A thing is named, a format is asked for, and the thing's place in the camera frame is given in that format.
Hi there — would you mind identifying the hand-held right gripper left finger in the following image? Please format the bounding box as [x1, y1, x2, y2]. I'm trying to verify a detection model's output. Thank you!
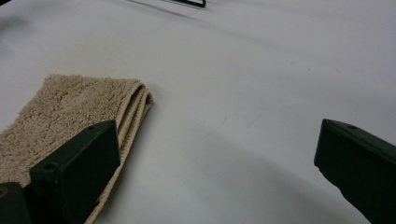
[22, 119, 121, 224]

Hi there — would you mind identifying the beige towel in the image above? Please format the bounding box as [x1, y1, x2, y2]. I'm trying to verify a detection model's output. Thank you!
[0, 74, 154, 224]

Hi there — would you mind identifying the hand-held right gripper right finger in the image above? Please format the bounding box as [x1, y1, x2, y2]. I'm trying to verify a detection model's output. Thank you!
[313, 118, 396, 224]

